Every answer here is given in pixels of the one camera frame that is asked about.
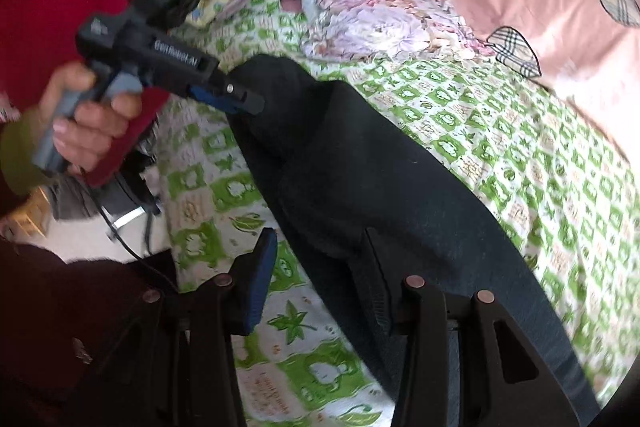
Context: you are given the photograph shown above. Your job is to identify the black pants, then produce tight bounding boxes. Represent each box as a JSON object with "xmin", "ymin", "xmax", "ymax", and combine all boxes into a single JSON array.
[{"xmin": 229, "ymin": 54, "xmax": 599, "ymax": 424}]

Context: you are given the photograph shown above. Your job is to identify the lilac floral folded cloth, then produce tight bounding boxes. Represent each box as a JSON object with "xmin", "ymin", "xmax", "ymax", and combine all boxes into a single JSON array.
[{"xmin": 281, "ymin": 0, "xmax": 495, "ymax": 62}]

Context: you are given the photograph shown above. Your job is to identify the black cable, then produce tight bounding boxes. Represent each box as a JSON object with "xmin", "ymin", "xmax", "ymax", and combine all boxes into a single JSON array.
[{"xmin": 74, "ymin": 166, "xmax": 166, "ymax": 278}]

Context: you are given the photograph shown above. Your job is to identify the green white patterned bedsheet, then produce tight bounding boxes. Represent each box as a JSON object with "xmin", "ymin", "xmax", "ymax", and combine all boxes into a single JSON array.
[{"xmin": 176, "ymin": 0, "xmax": 639, "ymax": 426}]

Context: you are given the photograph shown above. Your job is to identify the person's left hand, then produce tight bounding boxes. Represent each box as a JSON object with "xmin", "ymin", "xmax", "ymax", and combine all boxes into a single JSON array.
[{"xmin": 30, "ymin": 62, "xmax": 142, "ymax": 173}]

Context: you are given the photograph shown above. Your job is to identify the pink heart-pattern quilt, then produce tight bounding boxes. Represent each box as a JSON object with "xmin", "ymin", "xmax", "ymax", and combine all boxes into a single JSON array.
[{"xmin": 451, "ymin": 0, "xmax": 639, "ymax": 164}]

